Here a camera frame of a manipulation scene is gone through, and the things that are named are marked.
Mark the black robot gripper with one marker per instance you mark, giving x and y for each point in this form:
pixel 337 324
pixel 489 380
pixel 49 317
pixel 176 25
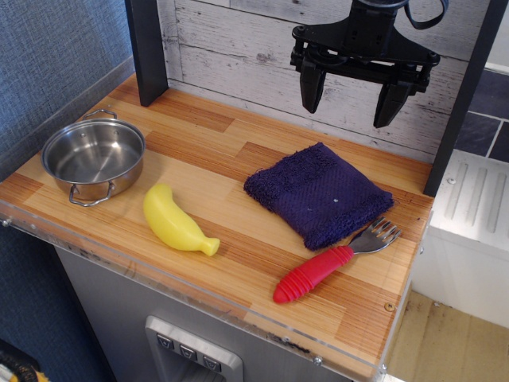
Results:
pixel 365 46

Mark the yellow toy banana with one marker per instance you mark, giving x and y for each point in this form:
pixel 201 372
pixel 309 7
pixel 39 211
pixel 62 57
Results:
pixel 172 225

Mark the clear acrylic table edge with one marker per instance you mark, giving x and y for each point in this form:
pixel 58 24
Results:
pixel 347 320

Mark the purple folded towel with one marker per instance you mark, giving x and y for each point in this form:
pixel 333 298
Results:
pixel 319 195

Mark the white grooved side unit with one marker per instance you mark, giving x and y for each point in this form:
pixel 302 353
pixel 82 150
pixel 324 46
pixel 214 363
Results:
pixel 463 261

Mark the stainless steel pot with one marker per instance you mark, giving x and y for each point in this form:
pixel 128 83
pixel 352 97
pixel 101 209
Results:
pixel 96 158

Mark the silver dispenser button panel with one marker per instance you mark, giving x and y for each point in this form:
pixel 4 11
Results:
pixel 183 356

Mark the grey toy fridge cabinet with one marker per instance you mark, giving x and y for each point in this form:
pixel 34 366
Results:
pixel 167 318

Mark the yellow black object on floor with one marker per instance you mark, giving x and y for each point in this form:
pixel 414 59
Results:
pixel 14 370

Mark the right black post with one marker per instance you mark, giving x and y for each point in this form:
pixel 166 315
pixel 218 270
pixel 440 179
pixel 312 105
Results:
pixel 484 42

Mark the black post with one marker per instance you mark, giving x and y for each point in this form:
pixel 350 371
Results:
pixel 484 42
pixel 148 53

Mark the red handled metal fork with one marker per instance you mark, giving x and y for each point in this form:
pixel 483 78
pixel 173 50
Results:
pixel 380 234

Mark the left black post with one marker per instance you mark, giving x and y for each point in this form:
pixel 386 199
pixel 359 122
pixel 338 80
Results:
pixel 148 53

